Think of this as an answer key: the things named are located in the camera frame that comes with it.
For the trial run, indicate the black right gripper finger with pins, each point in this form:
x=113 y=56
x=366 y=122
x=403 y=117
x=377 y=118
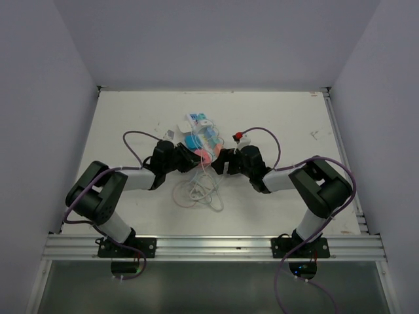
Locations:
x=221 y=163
x=233 y=168

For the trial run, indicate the pink adapter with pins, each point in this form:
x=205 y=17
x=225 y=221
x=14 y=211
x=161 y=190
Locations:
x=205 y=156

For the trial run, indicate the aluminium mounting rail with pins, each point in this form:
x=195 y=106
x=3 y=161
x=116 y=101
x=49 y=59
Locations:
x=173 y=248

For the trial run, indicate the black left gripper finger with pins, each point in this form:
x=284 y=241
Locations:
x=185 y=155
x=186 y=166

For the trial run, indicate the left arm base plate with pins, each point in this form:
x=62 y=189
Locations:
x=133 y=248

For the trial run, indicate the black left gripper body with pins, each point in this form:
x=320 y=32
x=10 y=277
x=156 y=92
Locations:
x=171 y=165

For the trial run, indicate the white adapter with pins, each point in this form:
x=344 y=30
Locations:
x=184 y=127

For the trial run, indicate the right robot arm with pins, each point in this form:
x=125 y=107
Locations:
x=325 y=185

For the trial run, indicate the orange charger plug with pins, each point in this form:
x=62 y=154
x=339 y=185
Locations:
x=217 y=149

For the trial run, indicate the blue adapter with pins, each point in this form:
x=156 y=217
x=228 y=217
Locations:
x=192 y=142

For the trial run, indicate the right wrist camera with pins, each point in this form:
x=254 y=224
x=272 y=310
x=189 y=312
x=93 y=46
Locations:
x=241 y=139

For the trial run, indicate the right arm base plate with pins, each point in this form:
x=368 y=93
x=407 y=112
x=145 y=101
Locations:
x=290 y=247

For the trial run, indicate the white charger plug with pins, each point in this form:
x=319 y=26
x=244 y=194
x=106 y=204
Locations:
x=202 y=124

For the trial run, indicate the white power strip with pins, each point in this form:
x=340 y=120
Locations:
x=192 y=120

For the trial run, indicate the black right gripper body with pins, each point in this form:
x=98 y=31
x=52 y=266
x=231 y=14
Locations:
x=243 y=171

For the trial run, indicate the light blue charger plug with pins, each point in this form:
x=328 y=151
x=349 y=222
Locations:
x=209 y=133

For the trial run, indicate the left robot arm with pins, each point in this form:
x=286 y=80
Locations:
x=94 y=197

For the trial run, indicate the mint green charger plug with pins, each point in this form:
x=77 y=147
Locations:
x=213 y=141

